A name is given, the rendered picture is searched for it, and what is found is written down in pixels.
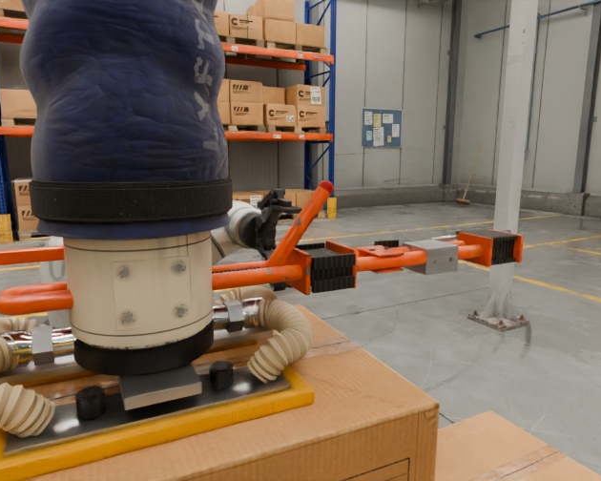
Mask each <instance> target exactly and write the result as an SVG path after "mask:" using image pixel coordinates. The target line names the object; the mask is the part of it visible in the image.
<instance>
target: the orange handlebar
mask: <svg viewBox="0 0 601 481"><path fill-rule="evenodd" d="M448 243H452V244H456V245H458V246H459V250H458V260H461V259H469V258H477V257H481V256H482V255H483V254H484V248H483V246H482V245H481V244H474V245H466V244H465V242H464V241H462V240H456V241H448ZM356 249H357V250H359V251H358V253H357V272H363V271H371V272H374V273H377V274H381V273H388V272H395V271H403V269H402V268H401V267H402V266H409V265H416V264H423V263H425V262H426V260H427V257H426V254H425V252H424V251H413V252H410V251H409V248H408V247H407V246H401V247H391V248H389V247H385V246H382V245H375V246H366V247H357V248H356ZM62 260H65V257H64V246H63V245H62V246H49V247H35V248H22V249H9V250H0V265H6V264H18V263H29V262H40V261H62ZM266 262H267V261H252V262H244V263H234V264H224V265H215V266H212V271H213V272H216V271H218V272H219V271H221V270H222V271H224V270H227V271H228V270H233V269H236V270H237V269H241V268H243V269H245V268H248V269H249V267H252V268H253V267H258V266H259V267H261V268H258V269H249V270H240V271H232V272H223V273H215V274H212V289H213V290H220V289H228V288H236V287H243V286H251V285H259V284H267V283H274V282H288V281H295V280H300V279H301V278H302V269H301V266H300V265H299V264H292V265H290V261H289V260H288V259H286V261H285V262H284V264H283V265H282V266H275V267H266V268H263V266H264V265H265V263H266ZM71 308H73V295H72V293H71V291H70V290H69V289H68V288H67V282H48V283H40V284H30V285H21V286H15V287H11V288H8V289H5V290H2V291H0V314H2V315H11V316H15V315H25V314H32V313H40V312H48V311H55V310H63V309H71Z"/></svg>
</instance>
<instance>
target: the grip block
mask: <svg viewBox="0 0 601 481"><path fill-rule="evenodd" d="M357 253H358V250H357V249H355V248H352V247H349V246H346V245H343V244H340V243H337V242H334V241H331V240H327V241H326V245H325V248H324V242H313V243H303V244H297V245H296V246H295V248H294V249H293V250H292V252H291V253H290V255H289V256H288V258H287V259H288V260H289V261H290V265H292V264H299V265H300V266H301V269H302V278H301V279H300V280H295V281H288V282H285V283H287V284H289V285H290V286H292V287H294V288H295V289H297V290H298V291H300V292H301V293H302V294H304V295H310V286H312V290H311V291H312V293H321V292H327V291H334V290H341V289H347V288H356V285H357Z"/></svg>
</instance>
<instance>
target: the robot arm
mask: <svg viewBox="0 0 601 481"><path fill-rule="evenodd" d="M284 195H285V189H272V190H271V191H270V192H269V193H268V194H267V196H266V197H265V198H264V199H263V200H262V201H258V202H257V207H258V208H259V210H257V209H256V208H255V207H253V206H252V205H250V204H248V203H246V202H243V201H239V200H233V208H232V209H230V211H229V212H227V213H228V215H229V218H230V223H229V224H227V225H225V226H223V227H220V228H217V229H214V230H211V251H212V266H215V265H216V264H217V263H218V262H219V261H221V260H222V259H224V258H225V257H227V256H228V255H230V254H232V253H233V252H235V251H237V250H239V249H240V248H246V249H255V250H258V251H259V253H260V254H261V261H268V259H269V258H270V256H271V255H272V253H273V252H274V250H275V249H276V247H277V246H276V240H275V237H276V234H277V230H276V226H277V224H278V218H279V217H280V214H281V212H283V213H287V214H299V213H300V212H301V210H302V208H299V207H296V206H292V201H291V200H289V199H285V198H284ZM62 245H63V238H61V237H54V236H52V237H51V238H50V240H49V241H48V242H47V243H46V244H45V246H44V247H49V246H62ZM272 249H273V250H272ZM40 281H41V283H48V282H66V281H67V278H66V267H65V260H62V261H41V262H40ZM269 284H270V286H271V288H272V290H273V291H274V292H275V291H281V290H285V288H286V287H289V288H292V286H290V285H289V284H287V283H285V282H274V283H269ZM47 314H48V317H49V321H50V325H52V329H54V328H60V327H67V326H71V319H70V309H63V310H55V311H48V312H47Z"/></svg>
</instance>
